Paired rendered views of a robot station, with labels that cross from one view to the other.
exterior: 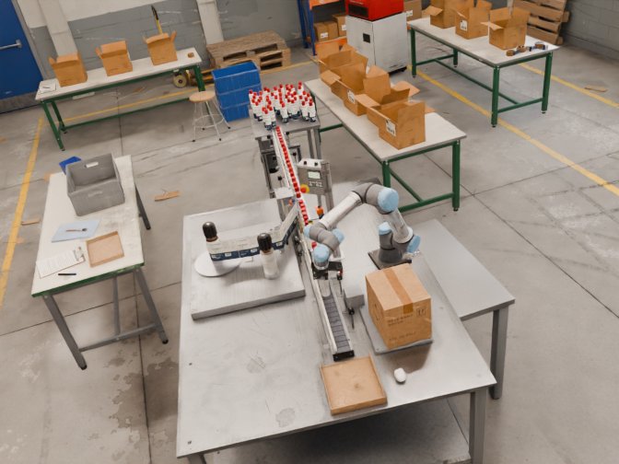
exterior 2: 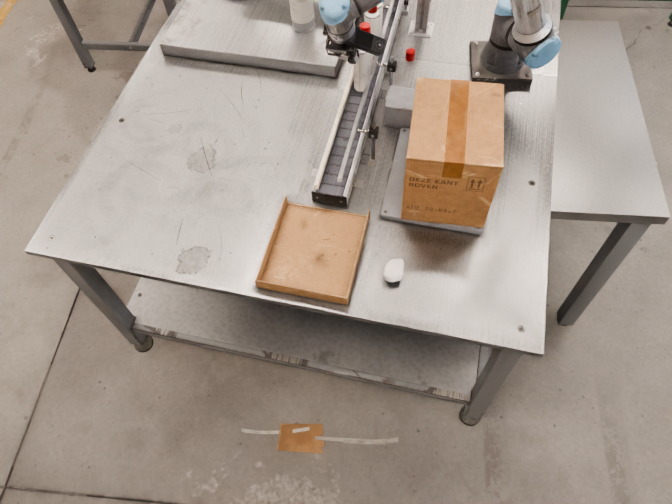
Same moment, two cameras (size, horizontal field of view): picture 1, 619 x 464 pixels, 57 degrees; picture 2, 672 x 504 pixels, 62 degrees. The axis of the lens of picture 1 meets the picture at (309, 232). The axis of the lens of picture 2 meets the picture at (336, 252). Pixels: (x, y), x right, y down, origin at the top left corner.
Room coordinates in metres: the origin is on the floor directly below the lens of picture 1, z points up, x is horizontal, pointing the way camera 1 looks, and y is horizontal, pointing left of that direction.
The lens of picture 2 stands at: (1.10, -0.45, 2.20)
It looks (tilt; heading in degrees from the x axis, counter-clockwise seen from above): 58 degrees down; 22
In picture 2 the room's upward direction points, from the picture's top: 5 degrees counter-clockwise
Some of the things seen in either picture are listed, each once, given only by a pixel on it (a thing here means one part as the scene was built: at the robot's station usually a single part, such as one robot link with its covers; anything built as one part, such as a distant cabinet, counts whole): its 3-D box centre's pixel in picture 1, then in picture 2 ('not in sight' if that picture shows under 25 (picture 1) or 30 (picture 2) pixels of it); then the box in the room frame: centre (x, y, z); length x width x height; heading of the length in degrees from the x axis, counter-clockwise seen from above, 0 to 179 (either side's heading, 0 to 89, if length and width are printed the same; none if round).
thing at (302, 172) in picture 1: (314, 177); not in sight; (2.98, -0.08, 1.38); 0.17 x 0.10 x 0.19; 59
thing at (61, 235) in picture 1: (75, 230); not in sight; (3.83, 1.77, 0.81); 0.32 x 0.24 x 0.01; 88
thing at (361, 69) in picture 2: (323, 280); (361, 62); (2.51, -0.03, 0.98); 0.05 x 0.05 x 0.20
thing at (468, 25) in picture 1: (469, 19); not in sight; (7.09, -2.36, 0.97); 0.42 x 0.39 x 0.37; 100
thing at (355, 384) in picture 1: (351, 381); (314, 247); (1.88, -0.08, 0.85); 0.30 x 0.26 x 0.04; 4
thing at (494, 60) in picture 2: (390, 249); (504, 48); (2.80, -0.46, 0.90); 0.15 x 0.15 x 0.10
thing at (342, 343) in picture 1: (315, 261); (381, 25); (2.87, -0.01, 0.86); 1.65 x 0.08 x 0.04; 4
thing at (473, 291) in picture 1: (402, 278); (502, 106); (2.62, -0.50, 0.81); 0.90 x 0.90 x 0.04; 12
